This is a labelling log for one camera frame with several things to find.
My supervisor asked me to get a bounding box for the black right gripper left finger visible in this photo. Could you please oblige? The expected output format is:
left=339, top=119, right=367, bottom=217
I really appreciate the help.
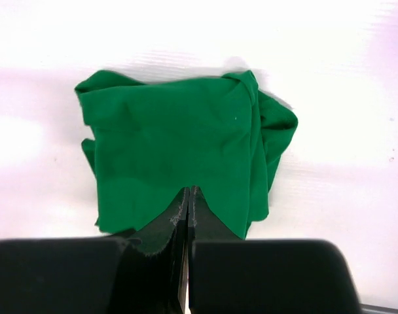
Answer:
left=0, top=188, right=189, bottom=313

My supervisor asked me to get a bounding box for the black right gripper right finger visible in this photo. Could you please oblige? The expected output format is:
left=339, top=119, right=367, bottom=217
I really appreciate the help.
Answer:
left=188, top=186, right=361, bottom=313

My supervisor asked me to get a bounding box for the green t shirt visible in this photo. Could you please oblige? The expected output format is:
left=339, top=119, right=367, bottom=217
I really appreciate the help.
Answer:
left=75, top=70, right=298, bottom=238

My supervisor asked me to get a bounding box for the aluminium table edge rail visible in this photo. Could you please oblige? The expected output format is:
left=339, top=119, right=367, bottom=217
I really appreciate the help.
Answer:
left=361, top=304, right=398, bottom=314

